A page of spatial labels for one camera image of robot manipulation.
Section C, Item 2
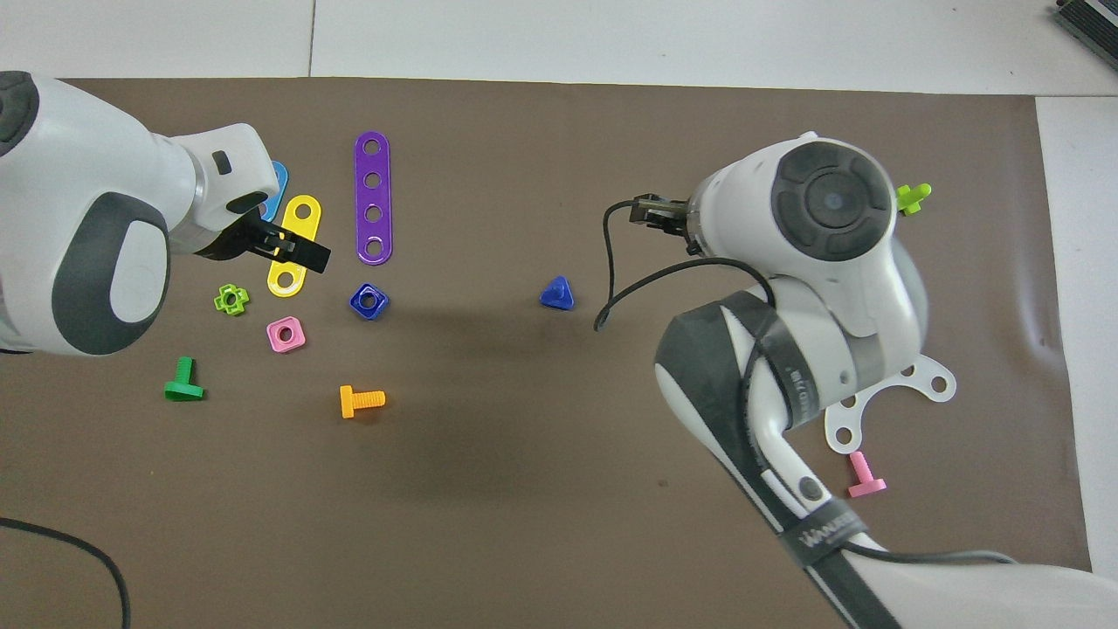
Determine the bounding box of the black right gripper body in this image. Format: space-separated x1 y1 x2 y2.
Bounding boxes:
632 194 700 254

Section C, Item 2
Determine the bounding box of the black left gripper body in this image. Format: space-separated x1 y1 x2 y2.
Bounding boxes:
229 214 289 261

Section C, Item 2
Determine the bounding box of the blue square nut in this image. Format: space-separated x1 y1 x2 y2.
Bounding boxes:
349 283 390 321

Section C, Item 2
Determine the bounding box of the pink square nut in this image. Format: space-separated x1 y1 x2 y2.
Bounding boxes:
266 316 307 354

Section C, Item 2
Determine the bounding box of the green plastic screw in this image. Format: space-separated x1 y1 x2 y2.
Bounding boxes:
163 356 206 403

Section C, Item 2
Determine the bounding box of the orange plastic screw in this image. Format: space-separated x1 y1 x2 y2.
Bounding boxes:
339 384 387 419

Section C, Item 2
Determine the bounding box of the pink plastic screw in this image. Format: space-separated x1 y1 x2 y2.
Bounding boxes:
847 451 888 499

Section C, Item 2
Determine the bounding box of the yellow three-hole plate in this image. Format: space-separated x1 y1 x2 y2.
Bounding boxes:
266 194 323 298

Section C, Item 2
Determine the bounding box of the blue two-hole plate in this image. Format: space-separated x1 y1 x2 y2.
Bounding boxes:
262 160 290 224

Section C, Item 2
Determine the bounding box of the purple four-hole plate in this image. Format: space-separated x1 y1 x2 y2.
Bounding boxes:
354 131 395 266

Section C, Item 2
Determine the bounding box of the white curved hole plate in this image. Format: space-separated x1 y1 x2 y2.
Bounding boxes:
824 351 958 456

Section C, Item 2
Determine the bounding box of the brown table mat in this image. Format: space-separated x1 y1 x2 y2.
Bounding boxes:
0 77 1093 629

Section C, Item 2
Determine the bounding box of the dark ribbed device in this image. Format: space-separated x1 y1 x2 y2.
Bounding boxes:
1052 0 1118 49

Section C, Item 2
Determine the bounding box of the black loose cable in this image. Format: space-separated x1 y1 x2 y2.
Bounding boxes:
0 517 132 629

